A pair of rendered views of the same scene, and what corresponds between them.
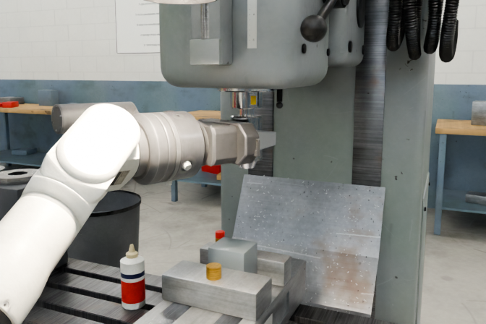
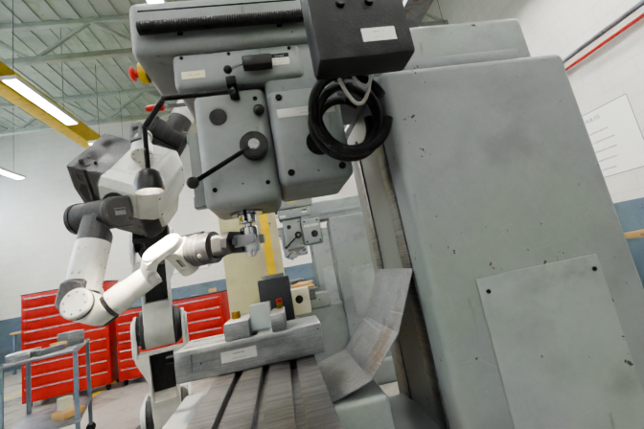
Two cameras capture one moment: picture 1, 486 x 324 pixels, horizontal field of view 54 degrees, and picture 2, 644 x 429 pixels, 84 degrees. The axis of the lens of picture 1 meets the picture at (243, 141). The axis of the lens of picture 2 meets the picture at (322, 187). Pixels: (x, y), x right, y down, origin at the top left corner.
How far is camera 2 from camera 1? 1.02 m
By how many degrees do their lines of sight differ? 61
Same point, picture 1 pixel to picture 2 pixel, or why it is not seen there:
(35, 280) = (119, 294)
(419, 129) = (412, 211)
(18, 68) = not seen: hidden behind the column
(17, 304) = (110, 300)
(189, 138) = (198, 242)
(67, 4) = not seen: hidden behind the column
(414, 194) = (425, 272)
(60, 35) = not seen: hidden behind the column
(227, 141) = (217, 242)
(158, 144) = (184, 247)
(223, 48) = (196, 200)
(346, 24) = (282, 161)
